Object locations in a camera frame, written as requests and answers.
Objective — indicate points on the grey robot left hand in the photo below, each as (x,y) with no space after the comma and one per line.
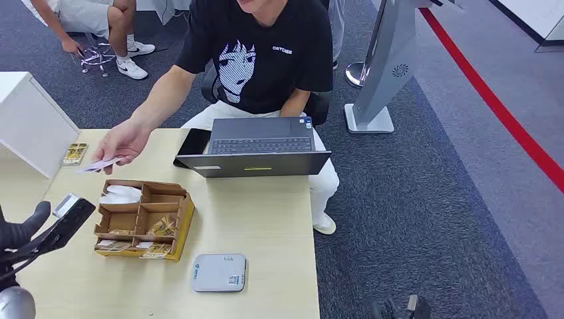
(22,231)

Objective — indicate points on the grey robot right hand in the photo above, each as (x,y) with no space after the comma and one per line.
(390,310)

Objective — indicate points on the person's right hand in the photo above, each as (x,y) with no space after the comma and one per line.
(123,143)

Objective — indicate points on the white ID card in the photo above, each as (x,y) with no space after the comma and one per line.
(94,166)

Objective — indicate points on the person's left forearm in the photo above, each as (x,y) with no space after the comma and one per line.
(294,103)

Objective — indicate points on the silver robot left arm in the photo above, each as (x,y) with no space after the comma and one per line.
(15,304)

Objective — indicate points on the person's right forearm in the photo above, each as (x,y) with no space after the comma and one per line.
(163,97)

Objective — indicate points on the gold card sleeve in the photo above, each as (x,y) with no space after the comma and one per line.
(75,154)

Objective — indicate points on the person on stool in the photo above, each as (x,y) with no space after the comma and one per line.
(88,15)

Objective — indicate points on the grey card reader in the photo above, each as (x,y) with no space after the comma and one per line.
(218,273)

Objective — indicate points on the person at desk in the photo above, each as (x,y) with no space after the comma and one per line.
(273,66)

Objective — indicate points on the standing person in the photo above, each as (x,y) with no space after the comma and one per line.
(337,26)

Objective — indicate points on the white crumpled paper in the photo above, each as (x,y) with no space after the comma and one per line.
(121,194)

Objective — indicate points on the cardboard compartment box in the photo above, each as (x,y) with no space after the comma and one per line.
(163,191)

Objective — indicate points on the black smartphone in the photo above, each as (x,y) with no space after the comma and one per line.
(194,142)

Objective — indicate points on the chrome stool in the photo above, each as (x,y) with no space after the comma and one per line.
(94,56)

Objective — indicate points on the white cabinet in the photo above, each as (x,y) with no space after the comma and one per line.
(31,123)

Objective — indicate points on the dark grey laptop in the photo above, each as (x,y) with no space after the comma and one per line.
(255,165)

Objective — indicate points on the red floor tape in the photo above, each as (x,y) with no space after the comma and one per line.
(484,94)

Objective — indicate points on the grey kiosk stand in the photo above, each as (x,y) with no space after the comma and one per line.
(387,57)

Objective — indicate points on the white platform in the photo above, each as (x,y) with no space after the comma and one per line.
(537,13)

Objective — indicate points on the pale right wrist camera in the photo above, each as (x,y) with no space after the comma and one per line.
(418,306)

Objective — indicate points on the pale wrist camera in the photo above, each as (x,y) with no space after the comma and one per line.
(418,306)
(65,205)

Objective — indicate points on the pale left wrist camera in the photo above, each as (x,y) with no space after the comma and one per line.
(65,205)

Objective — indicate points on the chrome stanchion post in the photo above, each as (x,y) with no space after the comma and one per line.
(356,72)

